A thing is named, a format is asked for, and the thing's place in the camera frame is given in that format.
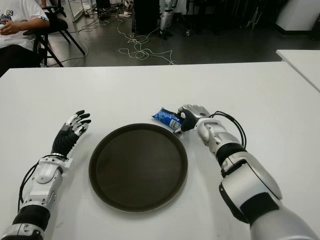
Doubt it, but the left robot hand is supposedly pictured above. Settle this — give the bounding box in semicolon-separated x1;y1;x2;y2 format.
51;109;92;160

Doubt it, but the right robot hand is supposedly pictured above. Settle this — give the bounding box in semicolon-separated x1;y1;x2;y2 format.
174;104;211;136

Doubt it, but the blue Oreo packet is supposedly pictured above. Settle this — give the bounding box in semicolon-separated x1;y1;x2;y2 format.
151;107;185;130

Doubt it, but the round dark brown tray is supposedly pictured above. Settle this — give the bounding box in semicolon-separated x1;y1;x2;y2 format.
88;123;189;213

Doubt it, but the black cabinet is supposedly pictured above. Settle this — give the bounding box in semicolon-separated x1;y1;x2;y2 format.
133;0;162;35

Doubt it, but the seated person white t-shirt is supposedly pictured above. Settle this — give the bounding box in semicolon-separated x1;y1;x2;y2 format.
0;0;51;76

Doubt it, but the black folding chair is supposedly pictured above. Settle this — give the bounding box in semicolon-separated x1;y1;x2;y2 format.
22;0;86;68

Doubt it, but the white side table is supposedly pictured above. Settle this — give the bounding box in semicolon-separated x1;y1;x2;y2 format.
275;49;320;92

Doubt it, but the white framed panel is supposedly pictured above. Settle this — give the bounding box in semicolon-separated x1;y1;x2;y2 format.
67;0;85;23

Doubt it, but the white column black base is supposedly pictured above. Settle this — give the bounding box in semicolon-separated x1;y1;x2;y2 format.
274;0;320;35

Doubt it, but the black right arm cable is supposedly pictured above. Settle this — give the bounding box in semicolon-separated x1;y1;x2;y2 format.
208;111;247;152

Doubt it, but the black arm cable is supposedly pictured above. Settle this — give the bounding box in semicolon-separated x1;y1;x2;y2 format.
208;111;247;152
17;155;68;215

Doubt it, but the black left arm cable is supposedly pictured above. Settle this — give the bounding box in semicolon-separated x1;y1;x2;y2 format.
17;155;68;215

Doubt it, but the tangled white floor cable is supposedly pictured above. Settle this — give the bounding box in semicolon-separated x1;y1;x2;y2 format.
117;12;177;66

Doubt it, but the silver folding frame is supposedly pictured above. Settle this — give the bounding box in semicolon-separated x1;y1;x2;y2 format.
246;7;262;30

